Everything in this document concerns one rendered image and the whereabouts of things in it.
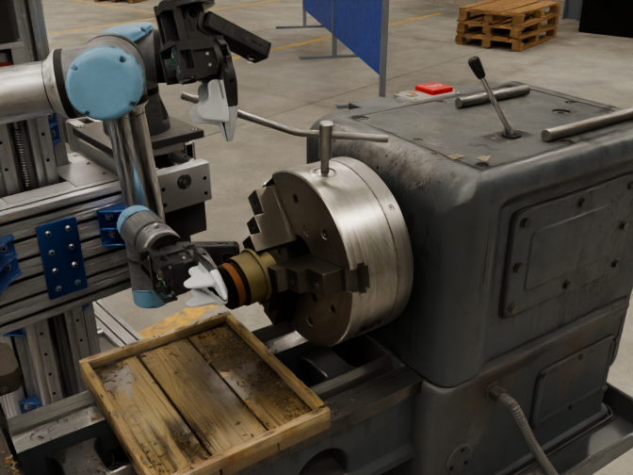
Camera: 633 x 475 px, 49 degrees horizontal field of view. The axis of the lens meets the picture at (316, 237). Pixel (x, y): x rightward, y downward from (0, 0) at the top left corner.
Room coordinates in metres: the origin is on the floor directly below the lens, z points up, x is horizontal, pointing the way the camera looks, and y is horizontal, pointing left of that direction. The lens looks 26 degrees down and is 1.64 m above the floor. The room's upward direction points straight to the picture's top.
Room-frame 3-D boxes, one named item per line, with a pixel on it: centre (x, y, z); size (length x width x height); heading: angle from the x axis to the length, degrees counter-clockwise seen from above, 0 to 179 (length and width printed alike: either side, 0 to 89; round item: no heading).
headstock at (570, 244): (1.32, -0.34, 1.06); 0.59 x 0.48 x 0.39; 124
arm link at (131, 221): (1.18, 0.33, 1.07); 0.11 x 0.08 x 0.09; 34
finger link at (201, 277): (0.95, 0.18, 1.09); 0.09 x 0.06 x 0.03; 34
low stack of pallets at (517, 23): (8.92, -2.41, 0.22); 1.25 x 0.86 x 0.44; 142
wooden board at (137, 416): (0.94, 0.20, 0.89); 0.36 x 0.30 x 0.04; 34
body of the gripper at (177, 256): (1.04, 0.24, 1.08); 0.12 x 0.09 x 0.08; 34
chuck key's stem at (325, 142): (1.07, -0.01, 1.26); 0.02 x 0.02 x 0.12
